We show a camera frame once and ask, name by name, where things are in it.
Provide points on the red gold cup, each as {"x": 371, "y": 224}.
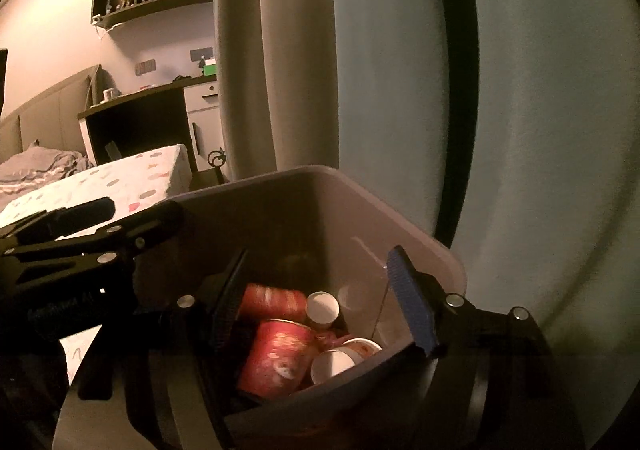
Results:
{"x": 279, "y": 359}
{"x": 262, "y": 302}

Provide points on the green box on desk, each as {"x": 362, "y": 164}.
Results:
{"x": 209, "y": 67}

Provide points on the dark desk with white drawers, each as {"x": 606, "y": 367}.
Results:
{"x": 185, "y": 112}

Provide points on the red wrapper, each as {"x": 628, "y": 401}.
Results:
{"x": 364, "y": 347}

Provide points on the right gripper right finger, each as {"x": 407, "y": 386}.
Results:
{"x": 493, "y": 383}

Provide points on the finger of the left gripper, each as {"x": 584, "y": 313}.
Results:
{"x": 77, "y": 262}
{"x": 47, "y": 226}

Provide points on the patterned pink tablecloth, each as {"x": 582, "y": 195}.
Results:
{"x": 134, "y": 183}

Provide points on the bed with grey bedding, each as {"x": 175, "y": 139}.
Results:
{"x": 37, "y": 167}

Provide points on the brown plastic trash bin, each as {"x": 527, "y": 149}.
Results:
{"x": 315, "y": 230}

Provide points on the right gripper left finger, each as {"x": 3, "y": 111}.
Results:
{"x": 180, "y": 374}

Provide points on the white apple paper cup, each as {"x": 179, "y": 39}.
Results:
{"x": 332, "y": 362}
{"x": 322, "y": 310}

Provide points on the blue and beige curtains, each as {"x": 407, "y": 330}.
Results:
{"x": 508, "y": 129}

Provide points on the padded brown headboard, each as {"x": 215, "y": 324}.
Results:
{"x": 51, "y": 118}

